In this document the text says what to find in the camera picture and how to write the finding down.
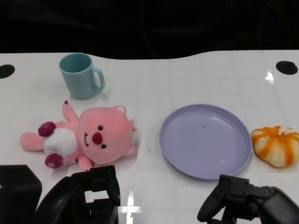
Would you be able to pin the teal plastic mug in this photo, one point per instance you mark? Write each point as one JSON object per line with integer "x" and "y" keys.
{"x": 79, "y": 81}

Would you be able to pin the purple plastic plate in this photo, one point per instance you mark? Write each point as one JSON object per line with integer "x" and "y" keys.
{"x": 203, "y": 144}

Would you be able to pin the orange and white bun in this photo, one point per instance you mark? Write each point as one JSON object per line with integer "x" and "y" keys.
{"x": 275, "y": 147}

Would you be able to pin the pink plush beaver doll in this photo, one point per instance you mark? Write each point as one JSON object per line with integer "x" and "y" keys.
{"x": 105, "y": 130}

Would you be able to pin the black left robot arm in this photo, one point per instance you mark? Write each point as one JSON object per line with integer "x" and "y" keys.
{"x": 16, "y": 193}

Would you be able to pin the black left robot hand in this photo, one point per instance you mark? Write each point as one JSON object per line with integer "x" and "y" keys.
{"x": 70, "y": 193}

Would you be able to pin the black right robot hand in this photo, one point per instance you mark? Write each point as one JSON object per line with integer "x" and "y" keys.
{"x": 257, "y": 200}

